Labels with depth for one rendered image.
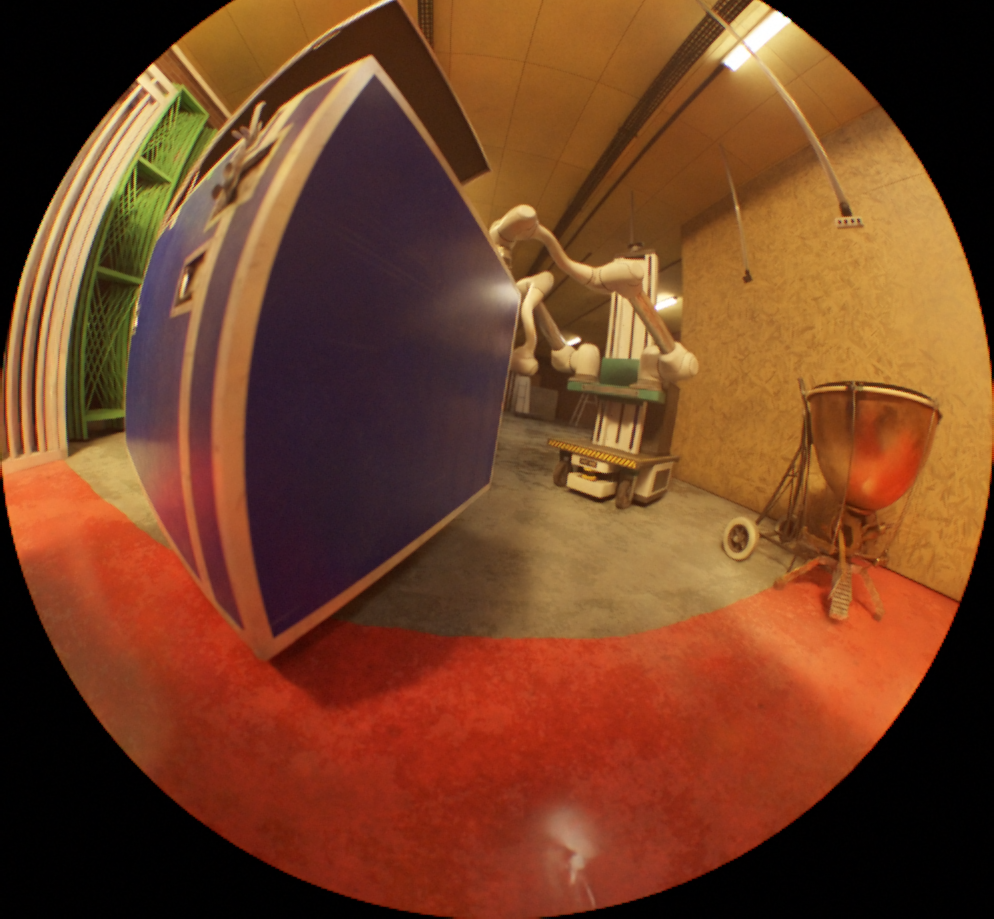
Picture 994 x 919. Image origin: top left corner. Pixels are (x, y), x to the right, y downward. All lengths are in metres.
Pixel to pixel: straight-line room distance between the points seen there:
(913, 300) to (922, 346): 0.30
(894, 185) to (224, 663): 3.72
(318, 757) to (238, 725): 0.14
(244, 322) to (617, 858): 0.76
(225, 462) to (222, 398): 0.06
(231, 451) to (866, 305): 2.85
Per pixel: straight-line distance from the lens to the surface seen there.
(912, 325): 2.55
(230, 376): 0.31
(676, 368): 1.71
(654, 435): 2.15
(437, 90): 1.41
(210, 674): 0.69
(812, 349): 2.73
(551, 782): 0.57
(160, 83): 2.57
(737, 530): 1.58
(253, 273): 0.32
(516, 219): 1.22
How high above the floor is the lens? 0.52
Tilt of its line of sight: 4 degrees down
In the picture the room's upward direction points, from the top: 9 degrees clockwise
